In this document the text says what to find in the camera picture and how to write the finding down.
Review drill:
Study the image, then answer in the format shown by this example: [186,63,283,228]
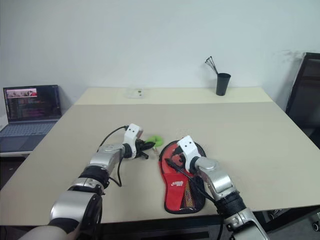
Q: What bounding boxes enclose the open grey laptop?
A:
[0,84,63,153]

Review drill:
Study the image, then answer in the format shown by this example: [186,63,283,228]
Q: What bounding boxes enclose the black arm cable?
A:
[165,158,225,240]
[97,125,127,188]

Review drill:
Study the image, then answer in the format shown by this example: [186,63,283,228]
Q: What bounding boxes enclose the thin black stick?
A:
[204,59,220,75]
[207,57,220,75]
[210,56,221,75]

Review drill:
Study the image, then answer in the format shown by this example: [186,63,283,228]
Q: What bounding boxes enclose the black and red paddle case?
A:
[157,139,208,215]

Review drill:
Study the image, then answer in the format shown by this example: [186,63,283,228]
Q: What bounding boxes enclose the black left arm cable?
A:
[97,125,127,188]

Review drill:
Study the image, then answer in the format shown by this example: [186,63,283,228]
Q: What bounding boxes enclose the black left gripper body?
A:
[134,138,149,159]

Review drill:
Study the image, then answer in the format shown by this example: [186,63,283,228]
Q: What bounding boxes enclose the small white flat box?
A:
[125,88,146,99]

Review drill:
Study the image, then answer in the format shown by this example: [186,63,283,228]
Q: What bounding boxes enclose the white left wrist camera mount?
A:
[123,123,145,160]

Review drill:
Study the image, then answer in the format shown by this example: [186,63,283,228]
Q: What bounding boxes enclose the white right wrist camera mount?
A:
[176,135,201,173]

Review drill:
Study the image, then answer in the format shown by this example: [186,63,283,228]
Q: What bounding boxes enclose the green loop strap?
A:
[146,134,165,154]

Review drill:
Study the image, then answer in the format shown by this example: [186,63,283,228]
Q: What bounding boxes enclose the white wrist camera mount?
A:
[123,123,145,160]
[176,135,201,173]

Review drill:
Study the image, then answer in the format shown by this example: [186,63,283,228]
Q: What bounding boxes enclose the black table frame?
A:
[74,215,227,240]

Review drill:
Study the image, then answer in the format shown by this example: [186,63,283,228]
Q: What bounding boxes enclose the black plastic cup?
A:
[215,72,232,97]

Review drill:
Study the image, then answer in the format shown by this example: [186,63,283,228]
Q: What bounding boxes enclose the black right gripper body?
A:
[173,145,187,167]

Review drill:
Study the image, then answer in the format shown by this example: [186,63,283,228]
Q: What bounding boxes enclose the black framed panel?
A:
[285,52,320,151]

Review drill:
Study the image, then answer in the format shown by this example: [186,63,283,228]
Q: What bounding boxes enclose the black caster wheel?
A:
[310,214,320,231]

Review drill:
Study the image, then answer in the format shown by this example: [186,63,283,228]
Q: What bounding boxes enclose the beige rounded shape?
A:
[14,224,70,240]

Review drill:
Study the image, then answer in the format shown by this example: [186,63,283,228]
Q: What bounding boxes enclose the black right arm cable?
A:
[165,158,225,240]

